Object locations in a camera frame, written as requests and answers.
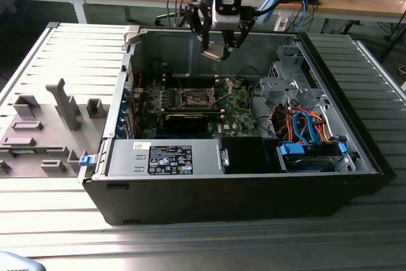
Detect metal drive cage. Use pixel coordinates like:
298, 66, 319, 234
258, 44, 325, 110

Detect hard disk in blue carrier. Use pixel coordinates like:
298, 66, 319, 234
275, 142, 349, 174

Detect RAM slot white clips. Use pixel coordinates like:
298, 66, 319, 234
162, 80, 219, 85
162, 76, 218, 81

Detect grey power supply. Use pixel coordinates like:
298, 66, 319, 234
107, 139, 223, 176

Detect orange wire bundle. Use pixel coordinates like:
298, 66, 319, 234
273, 107, 331, 144

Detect small white device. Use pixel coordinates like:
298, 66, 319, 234
274, 13, 289, 32

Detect metal socket cover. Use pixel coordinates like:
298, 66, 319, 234
209, 77, 237, 105

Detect black graphics card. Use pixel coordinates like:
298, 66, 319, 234
164, 112, 210, 135

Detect grey parts rack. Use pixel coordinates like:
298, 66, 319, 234
0, 77, 112, 180

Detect green motherboard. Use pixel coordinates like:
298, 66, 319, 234
131, 76, 259, 140

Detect black PC case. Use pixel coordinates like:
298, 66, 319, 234
77, 25, 397, 226

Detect CPU with silver top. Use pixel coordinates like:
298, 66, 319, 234
200, 44, 226, 62

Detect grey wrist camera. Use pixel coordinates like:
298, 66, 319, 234
211, 0, 242, 30

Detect blue wire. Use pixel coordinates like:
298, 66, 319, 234
291, 110, 320, 145

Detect grey rounded device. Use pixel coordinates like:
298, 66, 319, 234
0, 251, 44, 271

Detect CPU socket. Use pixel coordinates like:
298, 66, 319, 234
181, 88, 217, 109

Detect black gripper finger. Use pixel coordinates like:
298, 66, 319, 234
221, 19, 256, 62
185, 1, 213, 53

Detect blue case latch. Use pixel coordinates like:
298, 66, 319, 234
79, 155, 96, 168

